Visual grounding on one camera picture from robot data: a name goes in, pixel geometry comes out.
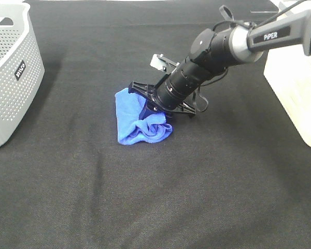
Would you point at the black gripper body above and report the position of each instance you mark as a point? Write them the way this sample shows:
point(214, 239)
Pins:
point(152, 104)

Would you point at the blue microfiber towel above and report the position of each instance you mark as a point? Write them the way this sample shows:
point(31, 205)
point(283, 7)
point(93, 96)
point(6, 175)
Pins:
point(130, 128)

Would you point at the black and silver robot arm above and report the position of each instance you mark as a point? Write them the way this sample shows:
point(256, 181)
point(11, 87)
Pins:
point(211, 55)

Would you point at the black fabric table cover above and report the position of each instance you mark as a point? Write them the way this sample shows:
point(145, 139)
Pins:
point(235, 176)

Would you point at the grey perforated plastic basket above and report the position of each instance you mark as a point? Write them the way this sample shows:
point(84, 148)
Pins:
point(21, 67)

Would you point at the white plastic basket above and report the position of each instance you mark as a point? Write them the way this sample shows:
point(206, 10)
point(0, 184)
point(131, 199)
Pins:
point(288, 72)

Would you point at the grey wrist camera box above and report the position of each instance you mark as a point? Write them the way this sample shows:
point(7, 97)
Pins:
point(160, 62)

